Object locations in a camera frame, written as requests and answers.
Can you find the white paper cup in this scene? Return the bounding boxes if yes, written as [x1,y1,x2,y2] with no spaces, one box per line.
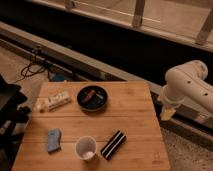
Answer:
[75,136,97,161]

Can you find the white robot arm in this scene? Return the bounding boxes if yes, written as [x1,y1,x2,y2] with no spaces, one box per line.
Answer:
[158,60,213,121]

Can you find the black round plate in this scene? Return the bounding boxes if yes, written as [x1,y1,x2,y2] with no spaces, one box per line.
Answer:
[77,85,108,111]

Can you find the red item in plate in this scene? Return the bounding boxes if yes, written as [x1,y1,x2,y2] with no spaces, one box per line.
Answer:
[82,90,96,103]

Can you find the wooden table leg right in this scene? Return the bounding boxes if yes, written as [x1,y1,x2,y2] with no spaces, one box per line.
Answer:
[195,8,213,45]

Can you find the wooden table leg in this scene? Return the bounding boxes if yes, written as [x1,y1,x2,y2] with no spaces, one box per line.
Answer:
[132,0,146,28]
[195,8,213,45]

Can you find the wooden table leg middle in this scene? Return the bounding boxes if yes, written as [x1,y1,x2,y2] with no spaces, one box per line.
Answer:
[132,0,146,28]

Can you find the blue object behind table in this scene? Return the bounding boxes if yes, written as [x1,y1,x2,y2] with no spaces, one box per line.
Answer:
[50,74,65,82]

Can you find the white power strip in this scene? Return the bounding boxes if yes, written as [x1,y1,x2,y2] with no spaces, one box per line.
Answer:
[34,91,71,112]

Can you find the black chair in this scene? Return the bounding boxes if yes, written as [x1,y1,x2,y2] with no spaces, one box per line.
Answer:
[0,74,31,168]

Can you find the black cable on floor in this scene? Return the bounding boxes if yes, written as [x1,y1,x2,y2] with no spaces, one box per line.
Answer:
[14,49,51,83]

